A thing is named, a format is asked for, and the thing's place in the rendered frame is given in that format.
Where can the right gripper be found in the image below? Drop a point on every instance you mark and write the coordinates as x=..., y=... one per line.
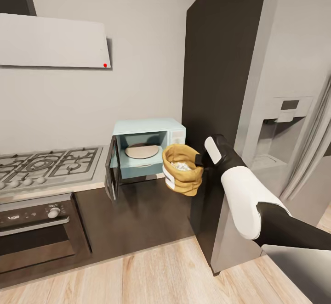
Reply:
x=200, y=160

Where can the oven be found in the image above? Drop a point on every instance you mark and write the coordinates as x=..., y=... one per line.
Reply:
x=41, y=234

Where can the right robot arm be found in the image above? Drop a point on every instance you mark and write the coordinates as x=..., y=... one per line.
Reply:
x=300, y=250

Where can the fridge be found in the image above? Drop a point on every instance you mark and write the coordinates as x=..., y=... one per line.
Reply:
x=258, y=72

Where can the microwave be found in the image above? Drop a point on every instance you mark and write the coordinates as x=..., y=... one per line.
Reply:
x=136, y=142

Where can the burner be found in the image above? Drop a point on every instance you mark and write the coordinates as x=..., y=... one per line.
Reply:
x=40, y=169

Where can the range hood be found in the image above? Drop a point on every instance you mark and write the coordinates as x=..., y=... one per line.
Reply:
x=29, y=40

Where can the popcorn bag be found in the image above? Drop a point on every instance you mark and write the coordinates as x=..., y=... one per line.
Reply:
x=184, y=181

